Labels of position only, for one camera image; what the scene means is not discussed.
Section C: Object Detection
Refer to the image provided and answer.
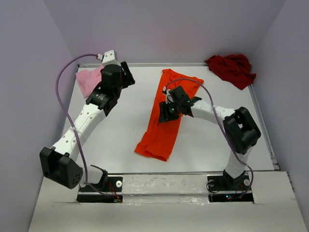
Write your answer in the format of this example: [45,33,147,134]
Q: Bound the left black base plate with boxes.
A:
[77,175,123,203]

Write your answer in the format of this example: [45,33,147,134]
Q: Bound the pink t shirt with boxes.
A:
[75,66,103,98]

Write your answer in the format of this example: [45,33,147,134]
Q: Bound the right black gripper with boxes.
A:
[158,99,182,122]

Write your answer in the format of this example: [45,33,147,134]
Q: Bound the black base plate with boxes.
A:
[206,174,254,203]
[77,175,123,203]

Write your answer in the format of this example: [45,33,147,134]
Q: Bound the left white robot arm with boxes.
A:
[39,61,135,191]

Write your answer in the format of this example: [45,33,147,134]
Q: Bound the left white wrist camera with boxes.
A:
[97,50,119,66]

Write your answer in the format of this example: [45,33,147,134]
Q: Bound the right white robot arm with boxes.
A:
[158,86,261,189]

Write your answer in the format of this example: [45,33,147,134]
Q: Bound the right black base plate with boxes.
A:
[206,174,254,203]

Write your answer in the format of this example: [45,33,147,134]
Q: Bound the orange t shirt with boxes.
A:
[135,69,204,161]

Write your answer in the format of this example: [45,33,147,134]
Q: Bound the dark red t shirt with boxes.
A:
[204,54,256,90]

